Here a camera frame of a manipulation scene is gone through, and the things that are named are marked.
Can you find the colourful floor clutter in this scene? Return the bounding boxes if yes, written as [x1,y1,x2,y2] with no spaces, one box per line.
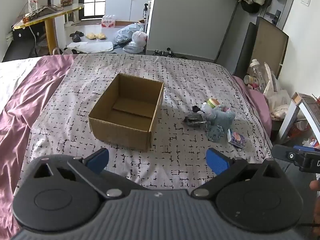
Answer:
[290,121,320,147]

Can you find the person's right hand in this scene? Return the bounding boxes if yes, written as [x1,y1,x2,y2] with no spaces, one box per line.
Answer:
[309,180,320,227]

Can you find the white crumpled packet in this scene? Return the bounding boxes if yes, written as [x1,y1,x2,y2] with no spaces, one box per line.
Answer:
[201,102,213,117]

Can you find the gold-rimmed side table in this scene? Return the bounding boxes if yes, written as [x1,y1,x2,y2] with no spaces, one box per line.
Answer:
[12,4,85,55]

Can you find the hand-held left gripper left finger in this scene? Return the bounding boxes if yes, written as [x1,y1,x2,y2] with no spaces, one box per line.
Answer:
[28,148,130,199]

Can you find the clear handled bag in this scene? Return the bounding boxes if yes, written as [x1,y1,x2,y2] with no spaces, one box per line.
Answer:
[52,47,75,55]

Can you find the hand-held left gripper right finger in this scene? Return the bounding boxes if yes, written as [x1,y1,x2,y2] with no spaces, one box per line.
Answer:
[191,148,285,199]

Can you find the white floor mat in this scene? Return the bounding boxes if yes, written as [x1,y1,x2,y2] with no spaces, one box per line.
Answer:
[65,41,114,53]

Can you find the clear plastic bag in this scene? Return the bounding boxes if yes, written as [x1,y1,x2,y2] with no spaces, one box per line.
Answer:
[122,42,145,54]

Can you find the dark cloth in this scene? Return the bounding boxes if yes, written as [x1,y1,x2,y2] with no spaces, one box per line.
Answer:
[24,5,63,20]

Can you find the black low cabinet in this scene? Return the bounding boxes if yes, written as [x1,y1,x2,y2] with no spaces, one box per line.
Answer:
[5,21,48,55]

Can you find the white cable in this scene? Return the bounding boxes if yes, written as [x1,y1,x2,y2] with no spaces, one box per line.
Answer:
[29,25,38,45]

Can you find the white fan stand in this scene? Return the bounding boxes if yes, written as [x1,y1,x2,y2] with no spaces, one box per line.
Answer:
[64,12,75,27]

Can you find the clear bottle white cap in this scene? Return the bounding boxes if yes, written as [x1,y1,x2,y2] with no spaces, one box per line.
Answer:
[249,59,267,90]

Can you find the silver dark packet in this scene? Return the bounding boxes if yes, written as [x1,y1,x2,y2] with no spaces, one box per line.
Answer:
[184,114,207,127]

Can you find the white bed cloth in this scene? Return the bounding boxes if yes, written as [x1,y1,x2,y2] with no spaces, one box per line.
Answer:
[0,57,42,98]

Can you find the white framed panel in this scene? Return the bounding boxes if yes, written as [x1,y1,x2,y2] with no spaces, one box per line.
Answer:
[277,92,320,140]

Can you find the brown cardboard board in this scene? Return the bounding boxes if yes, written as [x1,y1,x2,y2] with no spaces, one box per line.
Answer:
[251,17,289,79]

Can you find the silver door handle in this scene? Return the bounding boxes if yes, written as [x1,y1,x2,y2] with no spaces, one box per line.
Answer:
[265,9,282,25]

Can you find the white red plastic bag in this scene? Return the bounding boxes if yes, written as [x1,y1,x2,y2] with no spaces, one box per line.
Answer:
[132,31,148,47]

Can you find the white kitchen cabinet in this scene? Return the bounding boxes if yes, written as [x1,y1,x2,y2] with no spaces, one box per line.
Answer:
[105,0,153,22]

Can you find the black flat board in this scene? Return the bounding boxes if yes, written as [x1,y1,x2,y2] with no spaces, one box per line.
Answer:
[232,22,260,79]

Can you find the white plastic bags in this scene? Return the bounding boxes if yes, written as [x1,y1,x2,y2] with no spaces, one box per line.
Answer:
[262,62,298,119]

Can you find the blue patterned cloth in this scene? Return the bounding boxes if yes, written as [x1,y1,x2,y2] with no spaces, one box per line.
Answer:
[205,124,225,142]

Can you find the pack of water bottles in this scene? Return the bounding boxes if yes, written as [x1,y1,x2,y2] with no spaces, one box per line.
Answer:
[101,15,117,28]

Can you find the blue tissue pack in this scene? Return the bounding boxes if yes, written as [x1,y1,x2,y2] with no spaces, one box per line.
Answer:
[227,129,246,148]

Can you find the grey plastic bag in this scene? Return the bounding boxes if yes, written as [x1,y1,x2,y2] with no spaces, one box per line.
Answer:
[114,23,145,44]

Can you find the cardboard box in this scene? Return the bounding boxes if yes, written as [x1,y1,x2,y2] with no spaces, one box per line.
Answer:
[88,73,165,152]

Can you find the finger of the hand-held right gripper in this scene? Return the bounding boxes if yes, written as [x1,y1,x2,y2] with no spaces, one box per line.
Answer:
[294,146,320,152]
[271,144,302,162]

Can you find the grey-blue plush toy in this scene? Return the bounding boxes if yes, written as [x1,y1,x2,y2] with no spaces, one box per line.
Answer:
[209,105,236,130]

